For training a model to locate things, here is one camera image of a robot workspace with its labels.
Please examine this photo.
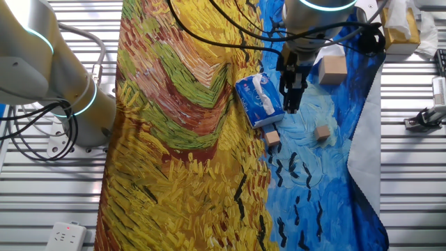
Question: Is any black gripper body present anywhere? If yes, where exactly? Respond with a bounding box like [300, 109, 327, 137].
[277, 46, 314, 89]

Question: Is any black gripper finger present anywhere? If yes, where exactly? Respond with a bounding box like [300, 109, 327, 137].
[280, 82, 293, 114]
[291, 82, 303, 114]

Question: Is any large wooden block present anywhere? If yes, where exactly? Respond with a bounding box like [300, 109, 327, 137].
[318, 54, 348, 86]

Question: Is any blue tissue pack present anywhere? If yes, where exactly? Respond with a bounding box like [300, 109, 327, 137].
[235, 72, 286, 130]

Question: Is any small wooden cube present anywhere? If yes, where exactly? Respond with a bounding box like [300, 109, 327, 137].
[314, 124, 331, 142]
[263, 129, 282, 147]

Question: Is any white crumpled tissue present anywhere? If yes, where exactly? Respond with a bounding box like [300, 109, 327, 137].
[384, 0, 415, 40]

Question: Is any painted wheat field tablecloth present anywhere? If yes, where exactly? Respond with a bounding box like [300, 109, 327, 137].
[93, 0, 390, 251]

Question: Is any white plastic bag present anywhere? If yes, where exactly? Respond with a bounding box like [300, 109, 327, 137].
[413, 10, 439, 59]

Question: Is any white ribbed device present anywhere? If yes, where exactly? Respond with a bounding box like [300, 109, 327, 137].
[431, 76, 446, 106]

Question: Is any black keyboard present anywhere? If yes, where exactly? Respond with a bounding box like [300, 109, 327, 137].
[434, 48, 446, 78]

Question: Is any white power strip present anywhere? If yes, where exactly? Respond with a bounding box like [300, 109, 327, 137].
[45, 221, 87, 251]

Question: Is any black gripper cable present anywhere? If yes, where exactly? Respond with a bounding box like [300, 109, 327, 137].
[167, 0, 283, 60]
[208, 0, 387, 56]

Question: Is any thick grey hose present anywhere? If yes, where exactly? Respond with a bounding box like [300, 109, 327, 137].
[55, 21, 107, 88]

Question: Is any black cable bundle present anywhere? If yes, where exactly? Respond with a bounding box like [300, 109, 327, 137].
[0, 99, 80, 163]

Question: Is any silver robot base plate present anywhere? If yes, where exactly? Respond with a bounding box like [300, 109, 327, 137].
[46, 120, 109, 158]

